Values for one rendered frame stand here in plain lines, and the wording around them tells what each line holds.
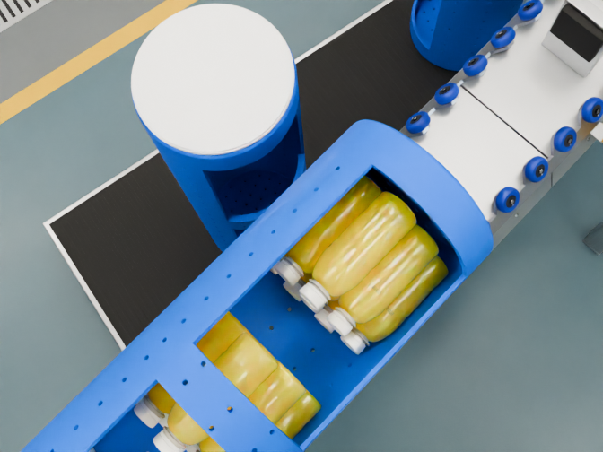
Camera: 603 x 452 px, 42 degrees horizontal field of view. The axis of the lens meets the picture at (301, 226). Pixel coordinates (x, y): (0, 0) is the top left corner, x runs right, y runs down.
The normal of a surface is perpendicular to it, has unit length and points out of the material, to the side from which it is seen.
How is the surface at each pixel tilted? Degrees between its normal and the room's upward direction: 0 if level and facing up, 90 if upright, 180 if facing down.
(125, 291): 0
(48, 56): 0
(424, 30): 0
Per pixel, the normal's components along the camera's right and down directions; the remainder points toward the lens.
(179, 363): -0.26, -0.51
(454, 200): 0.28, 0.07
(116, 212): -0.04, -0.25
